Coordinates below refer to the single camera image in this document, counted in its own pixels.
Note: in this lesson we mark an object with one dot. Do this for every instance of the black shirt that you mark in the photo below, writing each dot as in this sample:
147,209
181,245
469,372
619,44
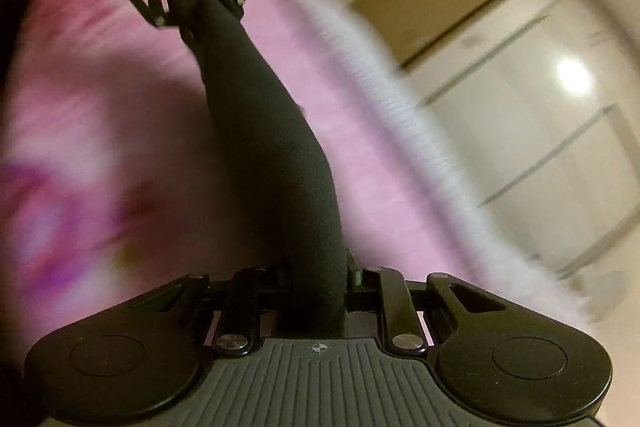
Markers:
272,147

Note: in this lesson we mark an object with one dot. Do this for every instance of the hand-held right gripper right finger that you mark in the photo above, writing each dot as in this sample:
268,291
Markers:
395,302

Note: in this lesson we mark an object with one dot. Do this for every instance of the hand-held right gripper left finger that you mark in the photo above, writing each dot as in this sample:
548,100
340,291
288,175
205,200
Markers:
245,299

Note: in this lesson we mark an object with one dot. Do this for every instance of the pink rose-pattern bed blanket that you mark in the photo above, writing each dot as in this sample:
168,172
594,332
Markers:
100,132

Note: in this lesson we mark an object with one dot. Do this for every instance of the white wardrobe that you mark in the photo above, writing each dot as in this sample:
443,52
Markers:
540,117

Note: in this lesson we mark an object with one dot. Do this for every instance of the grey-white quilted duvet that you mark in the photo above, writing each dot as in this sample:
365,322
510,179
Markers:
400,107

